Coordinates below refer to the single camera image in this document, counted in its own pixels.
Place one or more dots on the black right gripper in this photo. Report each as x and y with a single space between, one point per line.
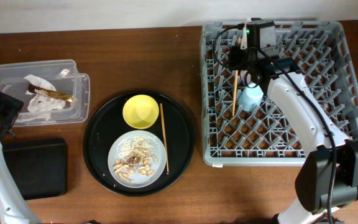
237 57

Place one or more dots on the pink cup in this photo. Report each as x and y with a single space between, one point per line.
245 76

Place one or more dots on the wooden chopstick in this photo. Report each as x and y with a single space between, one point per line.
235 92
164 136

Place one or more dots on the light blue cup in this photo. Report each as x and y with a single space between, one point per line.
250 97

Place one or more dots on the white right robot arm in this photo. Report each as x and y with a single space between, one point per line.
328 179

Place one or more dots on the clear plastic waste bin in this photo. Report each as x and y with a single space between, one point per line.
63 75

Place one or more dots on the grey plastic dishwasher rack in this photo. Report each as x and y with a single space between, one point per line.
264 137

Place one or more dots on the crumpled white tissue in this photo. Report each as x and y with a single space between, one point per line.
41 103

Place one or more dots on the black rectangular box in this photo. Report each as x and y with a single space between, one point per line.
39 167

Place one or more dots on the gold snack wrapper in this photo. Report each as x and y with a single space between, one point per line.
51 94

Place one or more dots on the round black serving tray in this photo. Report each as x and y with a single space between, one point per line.
107 125

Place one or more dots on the yellow bowl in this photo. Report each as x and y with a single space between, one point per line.
140 111

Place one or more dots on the grey plate with food scraps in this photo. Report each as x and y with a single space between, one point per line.
137 159

